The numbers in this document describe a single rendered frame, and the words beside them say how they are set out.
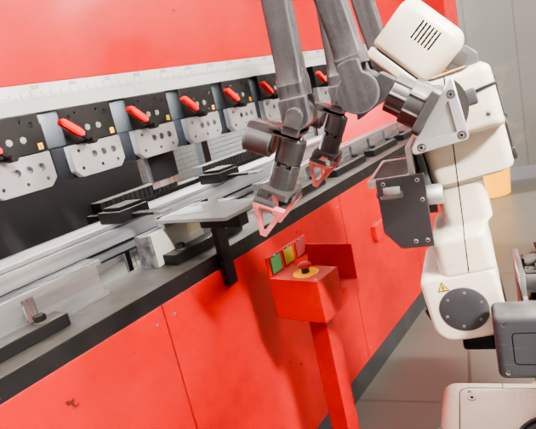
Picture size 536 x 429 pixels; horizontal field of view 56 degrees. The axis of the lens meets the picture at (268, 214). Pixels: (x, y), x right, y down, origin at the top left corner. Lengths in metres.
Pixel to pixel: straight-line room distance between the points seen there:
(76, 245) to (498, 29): 4.34
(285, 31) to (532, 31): 4.33
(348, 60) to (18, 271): 1.02
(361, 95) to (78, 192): 1.24
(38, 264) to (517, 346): 1.20
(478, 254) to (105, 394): 0.86
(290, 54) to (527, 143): 4.42
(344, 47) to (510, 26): 4.28
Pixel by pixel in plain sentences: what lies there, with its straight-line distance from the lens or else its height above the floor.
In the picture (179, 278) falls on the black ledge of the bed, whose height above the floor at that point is 0.87.
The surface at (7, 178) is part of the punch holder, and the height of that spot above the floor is 1.22.
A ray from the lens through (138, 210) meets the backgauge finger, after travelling 1.66.
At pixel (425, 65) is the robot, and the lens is 1.09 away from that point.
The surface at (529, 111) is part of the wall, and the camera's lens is 5.26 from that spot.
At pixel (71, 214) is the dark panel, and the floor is 1.01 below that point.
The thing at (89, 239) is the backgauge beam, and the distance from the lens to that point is 1.62.
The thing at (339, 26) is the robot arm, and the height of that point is 1.36.
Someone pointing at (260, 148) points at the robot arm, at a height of 1.17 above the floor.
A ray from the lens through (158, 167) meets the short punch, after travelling 1.48.
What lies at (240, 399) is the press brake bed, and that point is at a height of 0.44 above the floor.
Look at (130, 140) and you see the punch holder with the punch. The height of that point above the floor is 1.23.
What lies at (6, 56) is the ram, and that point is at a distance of 1.26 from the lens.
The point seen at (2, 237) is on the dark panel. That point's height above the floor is 1.02.
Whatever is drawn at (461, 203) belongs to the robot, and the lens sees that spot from 1.17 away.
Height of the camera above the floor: 1.27
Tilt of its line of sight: 13 degrees down
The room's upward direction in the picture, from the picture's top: 13 degrees counter-clockwise
